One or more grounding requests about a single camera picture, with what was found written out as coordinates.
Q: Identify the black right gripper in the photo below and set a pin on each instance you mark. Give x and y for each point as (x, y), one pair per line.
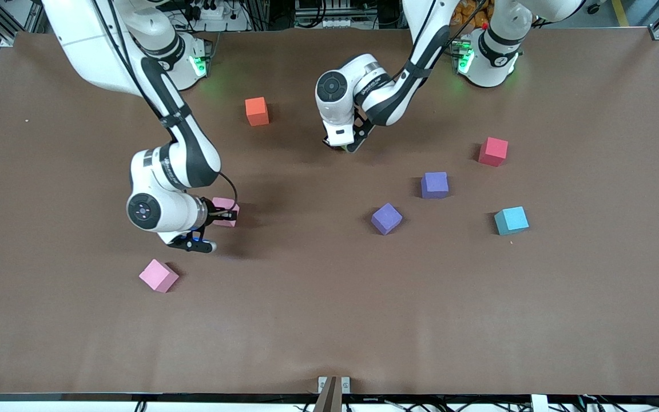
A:
(213, 216)

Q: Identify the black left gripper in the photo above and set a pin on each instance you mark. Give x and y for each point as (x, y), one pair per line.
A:
(325, 141)

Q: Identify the pink foam block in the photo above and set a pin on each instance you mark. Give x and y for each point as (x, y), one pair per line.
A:
(158, 275)
(225, 202)

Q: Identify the purple foam block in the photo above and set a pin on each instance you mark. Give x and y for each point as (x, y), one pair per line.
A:
(386, 218)
(435, 185)

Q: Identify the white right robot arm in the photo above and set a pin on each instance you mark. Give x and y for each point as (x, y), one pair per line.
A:
(95, 46)

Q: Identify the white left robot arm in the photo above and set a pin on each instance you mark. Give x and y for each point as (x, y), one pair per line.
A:
(338, 111)

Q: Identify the orange foam block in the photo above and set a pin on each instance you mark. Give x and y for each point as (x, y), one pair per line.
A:
(257, 111)

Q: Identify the black electronics unit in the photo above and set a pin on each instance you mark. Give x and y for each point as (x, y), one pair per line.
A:
(329, 11)

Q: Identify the red foam block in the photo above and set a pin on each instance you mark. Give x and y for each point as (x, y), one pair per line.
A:
(493, 151)

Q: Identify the pile of orange objects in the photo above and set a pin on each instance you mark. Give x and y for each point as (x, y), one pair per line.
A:
(469, 17)

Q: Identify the white power strip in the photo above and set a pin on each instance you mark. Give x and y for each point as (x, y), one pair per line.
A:
(229, 24)

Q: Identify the light blue foam block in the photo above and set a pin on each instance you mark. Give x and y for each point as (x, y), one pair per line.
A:
(511, 220)

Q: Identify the black caster wheel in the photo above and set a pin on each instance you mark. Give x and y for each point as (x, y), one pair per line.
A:
(594, 7)

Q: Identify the white plastic block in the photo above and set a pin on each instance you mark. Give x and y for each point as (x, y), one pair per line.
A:
(539, 403)

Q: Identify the silver table edge bracket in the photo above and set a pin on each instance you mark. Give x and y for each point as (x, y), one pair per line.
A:
(322, 383)

